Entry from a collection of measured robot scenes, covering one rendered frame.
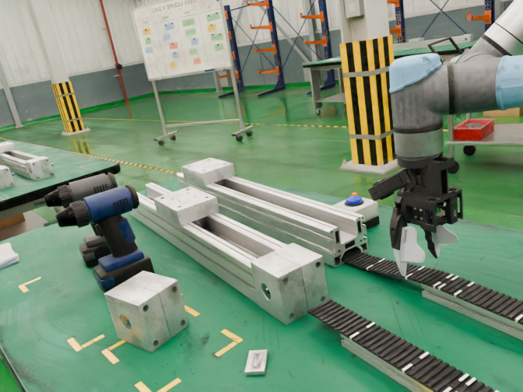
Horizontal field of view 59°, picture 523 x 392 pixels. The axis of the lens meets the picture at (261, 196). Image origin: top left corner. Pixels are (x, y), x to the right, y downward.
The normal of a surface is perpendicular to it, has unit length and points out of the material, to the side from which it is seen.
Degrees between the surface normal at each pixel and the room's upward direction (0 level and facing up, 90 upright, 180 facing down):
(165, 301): 90
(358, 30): 90
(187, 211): 90
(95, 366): 0
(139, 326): 90
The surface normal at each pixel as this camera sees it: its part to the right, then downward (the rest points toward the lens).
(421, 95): -0.29, 0.29
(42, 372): -0.17, -0.93
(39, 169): 0.64, 0.14
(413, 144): -0.47, 0.36
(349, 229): -0.83, 0.31
